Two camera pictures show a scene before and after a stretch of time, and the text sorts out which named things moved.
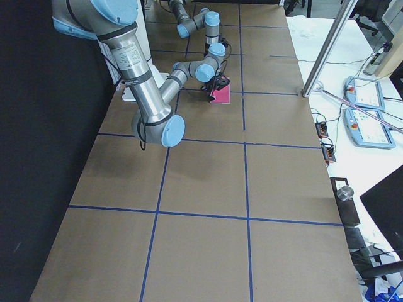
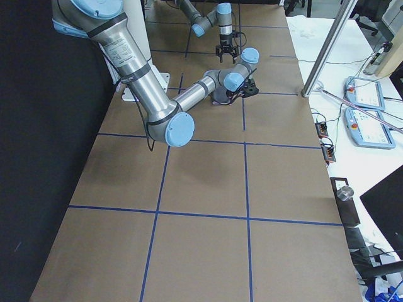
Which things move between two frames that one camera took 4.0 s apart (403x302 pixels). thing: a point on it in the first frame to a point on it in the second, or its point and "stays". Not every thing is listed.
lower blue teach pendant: x=366 y=131 stays
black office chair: x=372 y=9 stays
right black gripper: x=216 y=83 to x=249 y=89
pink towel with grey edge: x=222 y=95 stays
